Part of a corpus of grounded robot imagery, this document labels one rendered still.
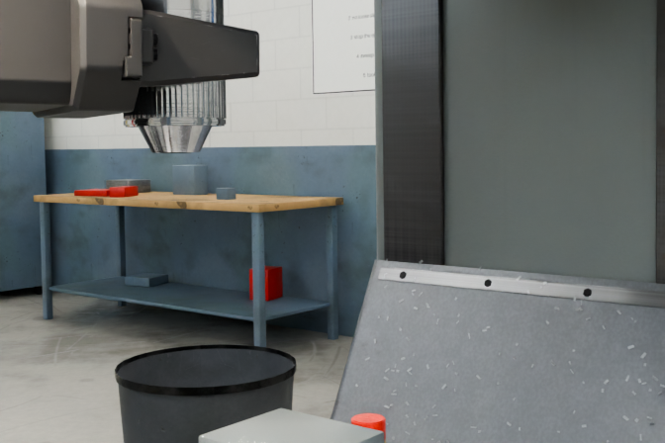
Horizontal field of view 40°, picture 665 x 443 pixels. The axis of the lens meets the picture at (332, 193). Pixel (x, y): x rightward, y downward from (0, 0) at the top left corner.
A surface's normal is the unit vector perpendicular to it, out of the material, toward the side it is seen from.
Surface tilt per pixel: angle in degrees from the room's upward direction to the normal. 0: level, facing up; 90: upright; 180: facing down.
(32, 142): 90
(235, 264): 90
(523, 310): 63
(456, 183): 90
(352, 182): 90
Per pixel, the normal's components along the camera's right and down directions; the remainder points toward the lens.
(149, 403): -0.54, 0.11
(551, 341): -0.56, -0.41
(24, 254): 0.77, 0.02
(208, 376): 0.10, -0.01
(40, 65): 0.47, 0.04
